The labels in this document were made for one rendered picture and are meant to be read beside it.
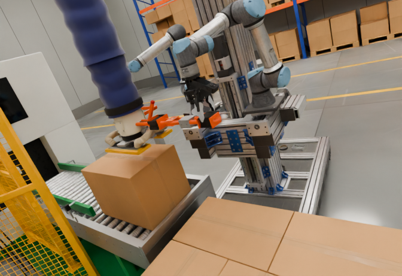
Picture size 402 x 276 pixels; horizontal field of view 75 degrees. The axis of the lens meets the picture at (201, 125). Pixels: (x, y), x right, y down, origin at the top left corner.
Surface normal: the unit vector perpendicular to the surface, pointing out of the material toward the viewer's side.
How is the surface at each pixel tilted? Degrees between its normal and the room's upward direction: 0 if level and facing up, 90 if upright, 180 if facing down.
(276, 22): 90
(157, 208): 90
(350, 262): 0
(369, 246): 0
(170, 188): 90
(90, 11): 72
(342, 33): 90
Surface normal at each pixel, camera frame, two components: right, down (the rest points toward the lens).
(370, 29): -0.50, 0.44
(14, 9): 0.82, -0.08
